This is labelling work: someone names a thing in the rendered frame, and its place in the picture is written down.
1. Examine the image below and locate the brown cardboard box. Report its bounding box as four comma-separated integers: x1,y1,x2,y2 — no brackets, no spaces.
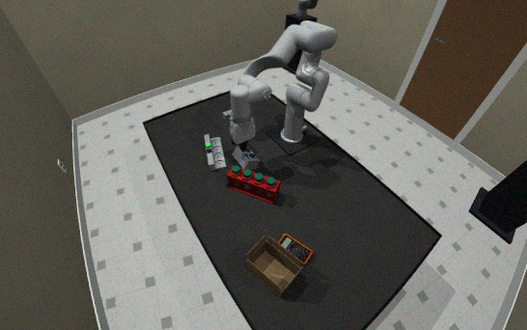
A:
246,236,303,297

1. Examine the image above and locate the orange rectangular block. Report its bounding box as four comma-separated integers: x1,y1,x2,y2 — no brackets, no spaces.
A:
278,234,313,266

